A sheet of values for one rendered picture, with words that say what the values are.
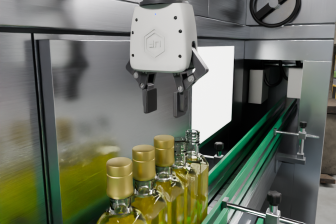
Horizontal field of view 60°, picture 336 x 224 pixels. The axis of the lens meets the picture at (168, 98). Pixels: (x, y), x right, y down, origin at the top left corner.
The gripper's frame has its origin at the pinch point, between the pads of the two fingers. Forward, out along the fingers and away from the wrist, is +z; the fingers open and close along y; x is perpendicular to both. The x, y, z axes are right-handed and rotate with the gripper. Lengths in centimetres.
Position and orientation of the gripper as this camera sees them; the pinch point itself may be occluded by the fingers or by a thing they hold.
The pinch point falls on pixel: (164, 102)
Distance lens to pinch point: 47.0
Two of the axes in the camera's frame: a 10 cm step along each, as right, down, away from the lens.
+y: 8.7, 0.9, -4.9
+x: 5.0, -1.6, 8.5
